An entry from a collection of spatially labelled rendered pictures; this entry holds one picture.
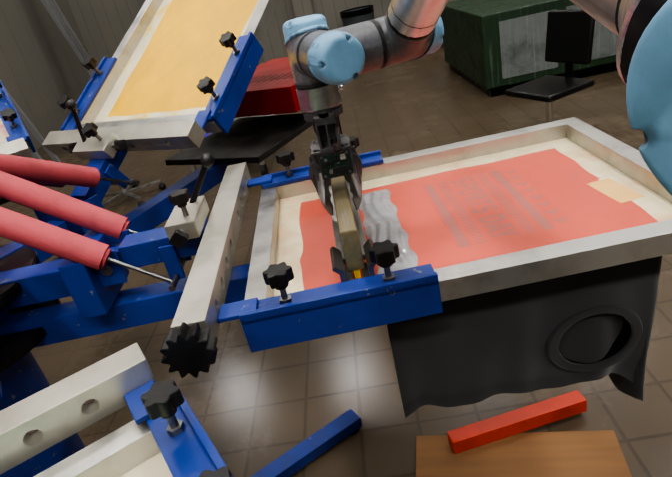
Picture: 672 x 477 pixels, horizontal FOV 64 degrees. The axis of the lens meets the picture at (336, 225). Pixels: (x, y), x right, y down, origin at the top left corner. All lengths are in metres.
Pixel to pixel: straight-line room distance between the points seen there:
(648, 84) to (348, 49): 0.59
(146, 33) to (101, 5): 8.46
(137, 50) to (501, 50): 3.92
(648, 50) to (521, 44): 5.18
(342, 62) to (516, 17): 4.62
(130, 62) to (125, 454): 1.47
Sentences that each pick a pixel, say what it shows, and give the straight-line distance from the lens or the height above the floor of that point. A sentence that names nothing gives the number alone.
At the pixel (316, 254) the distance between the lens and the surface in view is 1.03.
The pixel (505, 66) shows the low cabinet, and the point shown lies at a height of 0.27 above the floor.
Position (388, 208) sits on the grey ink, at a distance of 1.13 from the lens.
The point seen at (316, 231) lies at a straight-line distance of 1.12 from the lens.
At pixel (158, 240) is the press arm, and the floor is 1.04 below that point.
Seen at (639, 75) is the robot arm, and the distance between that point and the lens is 0.26.
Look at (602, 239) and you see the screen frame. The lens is 0.91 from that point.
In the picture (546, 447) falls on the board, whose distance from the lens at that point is 1.87.
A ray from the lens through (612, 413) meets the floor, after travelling 2.01.
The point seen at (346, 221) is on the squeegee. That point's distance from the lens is 0.89.
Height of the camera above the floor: 1.44
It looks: 26 degrees down
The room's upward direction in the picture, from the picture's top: 13 degrees counter-clockwise
